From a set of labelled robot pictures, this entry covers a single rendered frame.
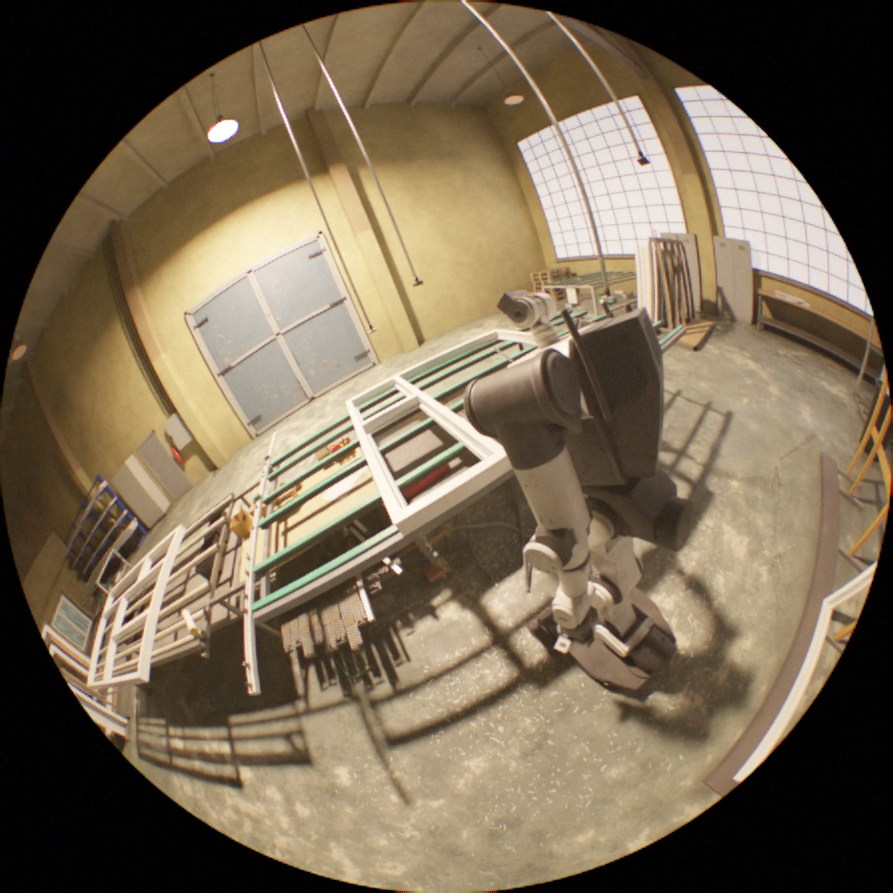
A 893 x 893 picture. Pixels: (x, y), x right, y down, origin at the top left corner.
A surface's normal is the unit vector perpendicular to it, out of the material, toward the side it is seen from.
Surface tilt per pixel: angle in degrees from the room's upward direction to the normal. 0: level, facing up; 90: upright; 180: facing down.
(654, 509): 23
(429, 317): 90
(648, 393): 83
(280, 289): 90
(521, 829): 0
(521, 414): 93
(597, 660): 0
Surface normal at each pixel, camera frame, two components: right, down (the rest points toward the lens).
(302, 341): 0.45, 0.40
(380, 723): -0.32, -0.76
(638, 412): -0.68, 0.51
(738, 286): -0.83, 0.50
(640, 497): -0.11, -0.56
